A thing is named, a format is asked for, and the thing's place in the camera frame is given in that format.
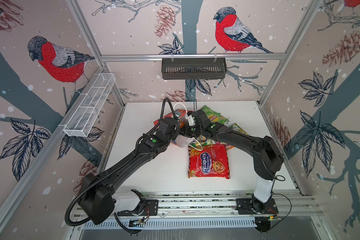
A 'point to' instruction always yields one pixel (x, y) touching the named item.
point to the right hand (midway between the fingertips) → (177, 133)
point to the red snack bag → (208, 161)
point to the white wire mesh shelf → (90, 102)
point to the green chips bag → (214, 116)
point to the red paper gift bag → (180, 140)
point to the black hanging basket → (194, 68)
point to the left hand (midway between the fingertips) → (171, 123)
